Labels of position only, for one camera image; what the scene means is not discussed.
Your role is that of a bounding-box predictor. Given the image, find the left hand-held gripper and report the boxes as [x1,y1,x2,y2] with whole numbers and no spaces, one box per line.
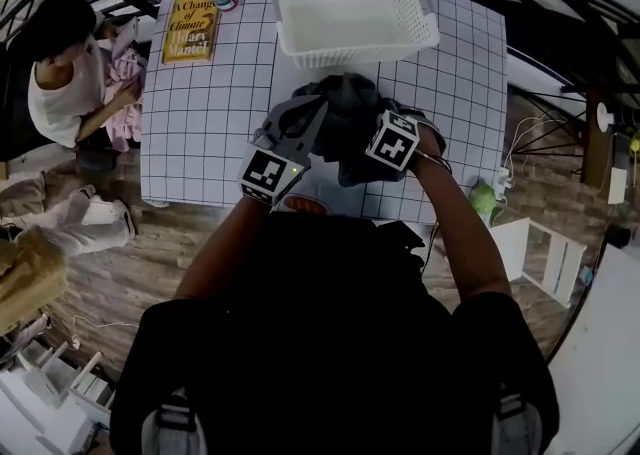
[238,95,330,207]

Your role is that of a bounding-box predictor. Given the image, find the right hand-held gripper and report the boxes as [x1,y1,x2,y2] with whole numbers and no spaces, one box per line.
[364,110,447,172]

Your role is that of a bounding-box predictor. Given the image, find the dark grey garment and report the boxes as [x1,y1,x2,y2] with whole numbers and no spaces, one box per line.
[291,71,446,188]

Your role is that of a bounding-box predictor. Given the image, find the white plastic laundry basket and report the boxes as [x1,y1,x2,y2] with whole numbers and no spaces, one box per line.
[268,0,441,70]

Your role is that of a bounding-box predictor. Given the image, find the person's right forearm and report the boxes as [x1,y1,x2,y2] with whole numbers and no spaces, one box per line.
[412,155,512,302]

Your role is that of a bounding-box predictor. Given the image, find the person's left forearm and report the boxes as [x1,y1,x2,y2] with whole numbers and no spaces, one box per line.
[172,195,274,302]

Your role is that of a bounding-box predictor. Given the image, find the white grid tablecloth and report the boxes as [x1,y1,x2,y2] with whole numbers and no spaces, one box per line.
[139,0,509,224]

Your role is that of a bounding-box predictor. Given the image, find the green plush ball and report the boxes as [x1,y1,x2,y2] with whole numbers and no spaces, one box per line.
[468,181,501,227]

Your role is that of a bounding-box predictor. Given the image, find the yellow book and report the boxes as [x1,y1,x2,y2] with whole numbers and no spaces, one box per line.
[161,0,222,66]

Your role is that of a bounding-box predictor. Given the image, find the white wooden chair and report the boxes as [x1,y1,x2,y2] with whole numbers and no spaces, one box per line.
[488,216,588,309]

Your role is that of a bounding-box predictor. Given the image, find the pink cloth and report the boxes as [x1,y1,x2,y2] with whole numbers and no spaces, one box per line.
[102,40,149,154]

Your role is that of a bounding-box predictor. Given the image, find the light coloured smartphone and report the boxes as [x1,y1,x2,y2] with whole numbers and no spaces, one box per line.
[110,17,140,60]

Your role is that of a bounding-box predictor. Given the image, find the brown wooden side table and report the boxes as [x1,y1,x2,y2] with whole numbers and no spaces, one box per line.
[582,87,615,189]

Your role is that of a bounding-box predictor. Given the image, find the person's black clothing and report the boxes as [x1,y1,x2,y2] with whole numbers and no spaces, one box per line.
[108,215,560,455]

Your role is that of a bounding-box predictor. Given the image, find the white desk lamp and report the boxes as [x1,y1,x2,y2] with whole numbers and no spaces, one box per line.
[596,101,615,133]

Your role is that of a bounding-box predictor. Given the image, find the small black device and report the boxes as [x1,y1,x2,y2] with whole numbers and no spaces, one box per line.
[604,223,632,250]

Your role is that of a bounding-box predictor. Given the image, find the black office chair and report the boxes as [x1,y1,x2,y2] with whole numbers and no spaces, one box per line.
[0,37,51,162]

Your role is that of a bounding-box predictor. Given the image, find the white desk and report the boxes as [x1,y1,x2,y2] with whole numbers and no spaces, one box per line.
[547,242,640,455]

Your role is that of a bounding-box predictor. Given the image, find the white tangled cables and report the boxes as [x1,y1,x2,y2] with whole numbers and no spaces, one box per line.
[502,115,557,184]

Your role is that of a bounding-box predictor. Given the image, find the white floor cable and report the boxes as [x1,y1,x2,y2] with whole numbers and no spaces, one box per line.
[69,313,141,350]

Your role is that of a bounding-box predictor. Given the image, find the grey backpack shoulder strap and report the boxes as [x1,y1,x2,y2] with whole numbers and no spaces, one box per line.
[492,385,544,455]
[141,392,209,455]

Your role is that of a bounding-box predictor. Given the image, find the white wooden furniture frame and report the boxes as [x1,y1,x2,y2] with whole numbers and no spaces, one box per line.
[0,337,117,455]

